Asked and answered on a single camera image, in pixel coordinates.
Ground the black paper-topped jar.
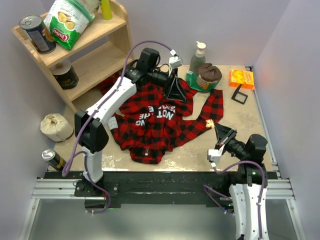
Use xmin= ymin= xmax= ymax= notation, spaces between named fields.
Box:
xmin=50 ymin=59 xmax=79 ymax=90

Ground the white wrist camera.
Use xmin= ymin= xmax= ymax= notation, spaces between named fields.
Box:
xmin=207 ymin=146 xmax=224 ymax=164
xmin=168 ymin=55 xmax=183 ymax=76

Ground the green chips bag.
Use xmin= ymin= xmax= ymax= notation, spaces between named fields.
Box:
xmin=44 ymin=0 xmax=101 ymax=50

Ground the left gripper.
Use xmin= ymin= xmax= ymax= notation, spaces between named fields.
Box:
xmin=148 ymin=67 xmax=187 ymax=102

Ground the green soap dispenser bottle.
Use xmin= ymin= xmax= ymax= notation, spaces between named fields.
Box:
xmin=189 ymin=41 xmax=206 ymax=73

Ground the orange snack box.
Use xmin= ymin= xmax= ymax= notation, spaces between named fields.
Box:
xmin=228 ymin=69 xmax=255 ymax=90

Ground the aluminium rail frame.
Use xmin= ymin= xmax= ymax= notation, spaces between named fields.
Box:
xmin=18 ymin=170 xmax=306 ymax=240

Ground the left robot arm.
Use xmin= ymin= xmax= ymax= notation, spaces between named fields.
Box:
xmin=74 ymin=48 xmax=187 ymax=196

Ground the wooden shelf unit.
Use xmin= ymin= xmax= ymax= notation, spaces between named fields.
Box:
xmin=11 ymin=0 xmax=134 ymax=113

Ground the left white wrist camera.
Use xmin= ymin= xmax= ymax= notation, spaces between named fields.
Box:
xmin=168 ymin=55 xmax=183 ymax=76

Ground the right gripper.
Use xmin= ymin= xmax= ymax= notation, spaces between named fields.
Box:
xmin=214 ymin=122 xmax=249 ymax=160

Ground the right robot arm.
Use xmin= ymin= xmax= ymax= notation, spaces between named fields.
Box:
xmin=207 ymin=123 xmax=269 ymax=240

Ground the black square frame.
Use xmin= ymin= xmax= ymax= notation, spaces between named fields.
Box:
xmin=231 ymin=84 xmax=248 ymax=105

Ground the white cloth sack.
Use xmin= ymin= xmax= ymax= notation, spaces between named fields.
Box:
xmin=40 ymin=113 xmax=74 ymax=143

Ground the orange leaf brooch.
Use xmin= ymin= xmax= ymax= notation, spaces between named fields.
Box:
xmin=205 ymin=119 xmax=215 ymax=129

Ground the red black plaid shirt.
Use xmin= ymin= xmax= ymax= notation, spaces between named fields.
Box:
xmin=107 ymin=79 xmax=224 ymax=165

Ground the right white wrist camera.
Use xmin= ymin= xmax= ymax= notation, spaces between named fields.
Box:
xmin=207 ymin=146 xmax=224 ymax=164

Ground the black gold drink can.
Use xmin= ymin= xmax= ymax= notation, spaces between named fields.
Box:
xmin=41 ymin=149 xmax=66 ymax=172

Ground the yellow bottle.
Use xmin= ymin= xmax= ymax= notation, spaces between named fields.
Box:
xmin=100 ymin=0 xmax=113 ymax=20

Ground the green pouch with brown top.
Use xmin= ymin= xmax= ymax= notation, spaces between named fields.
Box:
xmin=185 ymin=63 xmax=222 ymax=93

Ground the blue tin can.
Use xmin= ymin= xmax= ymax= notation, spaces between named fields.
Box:
xmin=19 ymin=15 xmax=56 ymax=54

